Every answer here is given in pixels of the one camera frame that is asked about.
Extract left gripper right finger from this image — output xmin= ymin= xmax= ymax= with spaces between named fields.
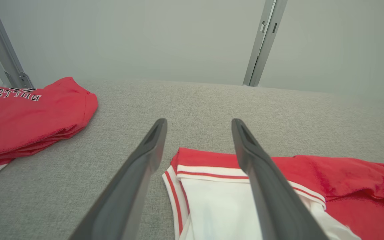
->
xmin=231 ymin=118 xmax=329 ymax=240

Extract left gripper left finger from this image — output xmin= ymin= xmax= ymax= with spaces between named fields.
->
xmin=67 ymin=118 xmax=168 ymax=240

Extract red shirt white sleeves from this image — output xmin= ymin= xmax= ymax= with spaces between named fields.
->
xmin=161 ymin=148 xmax=384 ymax=240

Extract red Bulls jersey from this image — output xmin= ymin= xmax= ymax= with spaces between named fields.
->
xmin=0 ymin=77 xmax=98 ymax=182

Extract grey metal partition post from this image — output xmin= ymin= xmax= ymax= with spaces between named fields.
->
xmin=243 ymin=0 xmax=276 ymax=86
xmin=249 ymin=0 xmax=288 ymax=87

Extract grey metal stand frame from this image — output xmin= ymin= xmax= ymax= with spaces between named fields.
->
xmin=0 ymin=0 xmax=34 ymax=90

